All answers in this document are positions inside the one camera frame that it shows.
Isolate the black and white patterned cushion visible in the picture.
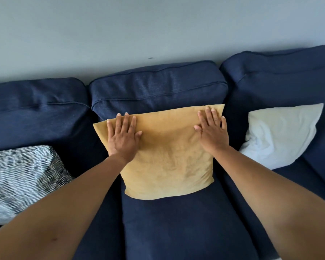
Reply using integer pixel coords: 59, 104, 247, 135
0, 145, 74, 226

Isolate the person's left hand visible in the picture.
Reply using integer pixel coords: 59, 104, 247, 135
107, 112, 143, 163

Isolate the person's left forearm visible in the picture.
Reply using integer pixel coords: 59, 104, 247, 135
0, 153, 128, 260

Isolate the mustard yellow cushion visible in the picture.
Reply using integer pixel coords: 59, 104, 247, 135
93, 104, 225, 200

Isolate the person's right forearm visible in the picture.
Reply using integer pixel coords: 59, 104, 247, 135
212, 146, 325, 260

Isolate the white pillow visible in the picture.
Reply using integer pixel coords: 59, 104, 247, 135
239, 103, 324, 170

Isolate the navy blue sofa back cushion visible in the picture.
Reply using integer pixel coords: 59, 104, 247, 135
0, 77, 109, 177
89, 60, 228, 123
220, 45, 325, 150

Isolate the navy blue sofa seat cushion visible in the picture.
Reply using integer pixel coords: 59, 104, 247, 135
121, 176, 258, 260
73, 160, 125, 260
218, 155, 325, 260

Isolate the person's right hand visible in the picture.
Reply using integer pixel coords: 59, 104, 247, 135
194, 106, 231, 157

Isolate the navy blue sofa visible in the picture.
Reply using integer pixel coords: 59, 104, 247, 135
0, 45, 325, 260

